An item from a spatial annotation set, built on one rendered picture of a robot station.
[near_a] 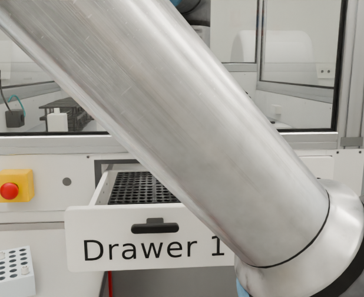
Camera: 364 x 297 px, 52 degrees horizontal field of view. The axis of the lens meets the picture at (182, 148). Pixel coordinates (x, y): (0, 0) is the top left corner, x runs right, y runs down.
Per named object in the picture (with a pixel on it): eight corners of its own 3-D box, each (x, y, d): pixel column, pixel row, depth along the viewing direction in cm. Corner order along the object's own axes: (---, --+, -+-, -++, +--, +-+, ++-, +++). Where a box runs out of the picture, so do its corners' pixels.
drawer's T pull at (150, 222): (179, 233, 58) (179, 224, 57) (131, 234, 57) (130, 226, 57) (177, 223, 61) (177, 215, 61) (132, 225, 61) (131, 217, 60)
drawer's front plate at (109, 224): (240, 265, 64) (242, 204, 61) (68, 272, 61) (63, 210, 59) (238, 260, 65) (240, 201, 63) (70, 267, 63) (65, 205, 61)
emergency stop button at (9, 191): (17, 200, 85) (16, 183, 84) (-1, 201, 84) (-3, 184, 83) (22, 195, 87) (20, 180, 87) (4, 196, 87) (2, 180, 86)
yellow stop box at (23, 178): (28, 203, 87) (26, 174, 86) (-4, 204, 87) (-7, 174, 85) (35, 196, 92) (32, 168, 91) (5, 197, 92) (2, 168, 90)
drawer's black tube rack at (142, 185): (200, 232, 72) (200, 201, 71) (108, 235, 71) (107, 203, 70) (188, 194, 94) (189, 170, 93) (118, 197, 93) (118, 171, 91)
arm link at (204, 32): (207, 30, 69) (214, 25, 61) (207, 55, 70) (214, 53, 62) (166, 29, 69) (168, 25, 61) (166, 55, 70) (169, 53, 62)
